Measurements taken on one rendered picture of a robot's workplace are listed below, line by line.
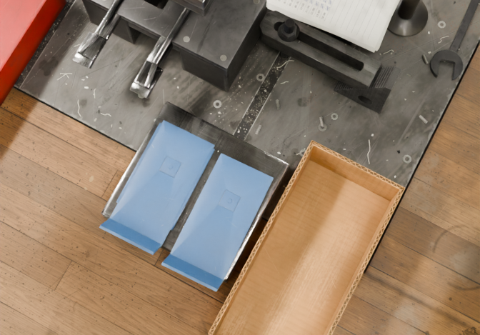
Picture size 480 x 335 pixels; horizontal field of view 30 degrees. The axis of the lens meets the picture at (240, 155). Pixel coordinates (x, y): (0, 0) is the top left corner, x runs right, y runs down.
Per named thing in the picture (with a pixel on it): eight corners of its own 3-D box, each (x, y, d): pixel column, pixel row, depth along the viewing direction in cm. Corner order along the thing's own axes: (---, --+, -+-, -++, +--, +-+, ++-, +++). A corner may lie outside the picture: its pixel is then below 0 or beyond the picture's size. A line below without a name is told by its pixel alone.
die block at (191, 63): (90, 22, 115) (80, -3, 107) (128, -41, 117) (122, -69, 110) (227, 92, 112) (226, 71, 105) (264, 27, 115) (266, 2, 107)
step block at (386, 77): (333, 90, 112) (341, 65, 104) (343, 71, 113) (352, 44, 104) (378, 113, 112) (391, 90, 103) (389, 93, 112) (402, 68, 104)
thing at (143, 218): (102, 231, 106) (98, 227, 103) (163, 121, 109) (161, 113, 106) (155, 258, 105) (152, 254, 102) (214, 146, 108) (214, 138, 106)
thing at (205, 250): (163, 268, 105) (161, 264, 102) (221, 153, 108) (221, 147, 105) (216, 294, 104) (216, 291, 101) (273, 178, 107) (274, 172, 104)
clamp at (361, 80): (254, 53, 114) (256, 21, 104) (267, 31, 114) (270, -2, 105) (360, 106, 112) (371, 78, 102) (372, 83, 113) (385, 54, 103)
